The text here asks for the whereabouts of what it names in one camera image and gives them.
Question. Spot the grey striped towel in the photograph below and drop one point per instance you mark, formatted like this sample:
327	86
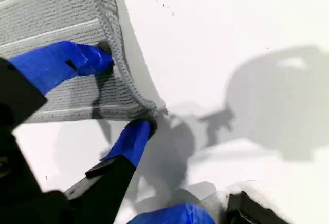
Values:
51	10

